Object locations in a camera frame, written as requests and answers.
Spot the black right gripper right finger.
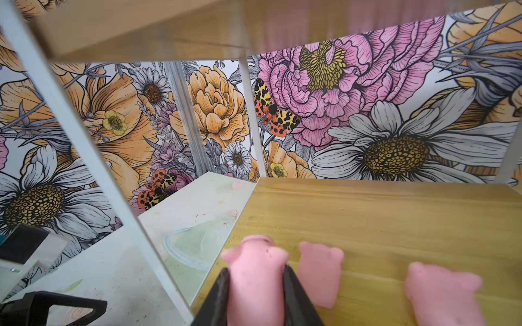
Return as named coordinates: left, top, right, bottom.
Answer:
left=283, top=265, right=324, bottom=326

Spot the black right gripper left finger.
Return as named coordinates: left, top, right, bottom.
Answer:
left=191, top=268, right=231, bottom=326

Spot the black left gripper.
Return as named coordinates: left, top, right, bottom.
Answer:
left=1, top=291, right=107, bottom=325

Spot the pink pig toy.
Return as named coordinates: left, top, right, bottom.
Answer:
left=298, top=241, right=344, bottom=309
left=405, top=262, right=486, bottom=325
left=220, top=235, right=289, bottom=325

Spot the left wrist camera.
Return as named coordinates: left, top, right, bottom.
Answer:
left=1, top=224, right=69, bottom=300

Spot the aluminium left corner post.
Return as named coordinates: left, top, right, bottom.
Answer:
left=165, top=61, right=213, bottom=177

